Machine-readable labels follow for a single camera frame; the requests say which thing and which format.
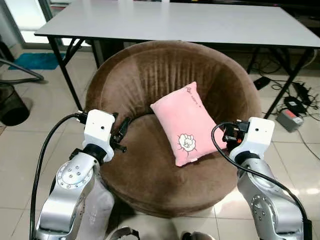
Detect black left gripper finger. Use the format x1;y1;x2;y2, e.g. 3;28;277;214
118;116;132;143

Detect brown round velvet sofa chair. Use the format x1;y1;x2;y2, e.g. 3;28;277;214
85;40;263;219

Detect pink pillow with flower print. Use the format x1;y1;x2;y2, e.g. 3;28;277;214
150;81;229;168

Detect grey pillow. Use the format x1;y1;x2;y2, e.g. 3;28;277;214
79;172;116;240

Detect blue floor mat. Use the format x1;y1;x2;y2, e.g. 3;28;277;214
8;52;60;71

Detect small flat black device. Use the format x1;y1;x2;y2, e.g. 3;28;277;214
253;75;272;91

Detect black power brick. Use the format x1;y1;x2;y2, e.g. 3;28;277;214
283;95;309;114

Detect black power strip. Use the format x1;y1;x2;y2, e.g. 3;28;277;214
292;82;314;104

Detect robot left leg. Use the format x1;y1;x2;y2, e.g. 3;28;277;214
107;226;141;240

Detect grey metal chair tube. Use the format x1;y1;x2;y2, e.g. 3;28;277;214
0;58;45;85

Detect black round bin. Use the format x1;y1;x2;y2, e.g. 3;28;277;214
0;82;31;127

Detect white folding table, black legs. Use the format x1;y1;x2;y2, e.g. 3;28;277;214
34;0;320;120

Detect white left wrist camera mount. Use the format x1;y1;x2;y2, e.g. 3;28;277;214
82;109;119;151

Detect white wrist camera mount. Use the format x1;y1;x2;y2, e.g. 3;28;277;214
241;117;276;157
82;109;119;151

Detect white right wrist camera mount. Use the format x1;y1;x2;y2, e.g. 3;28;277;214
241;117;276;157

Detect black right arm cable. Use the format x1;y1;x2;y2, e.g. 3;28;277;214
210;122;314;240

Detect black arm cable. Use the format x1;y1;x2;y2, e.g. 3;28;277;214
29;112;85;240
210;122;314;240

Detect grey power box, red switch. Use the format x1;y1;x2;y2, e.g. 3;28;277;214
276;107;305;133

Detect black floor cable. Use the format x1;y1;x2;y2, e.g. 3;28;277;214
295;127;320;162

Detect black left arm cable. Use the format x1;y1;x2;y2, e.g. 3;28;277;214
29;112;85;240

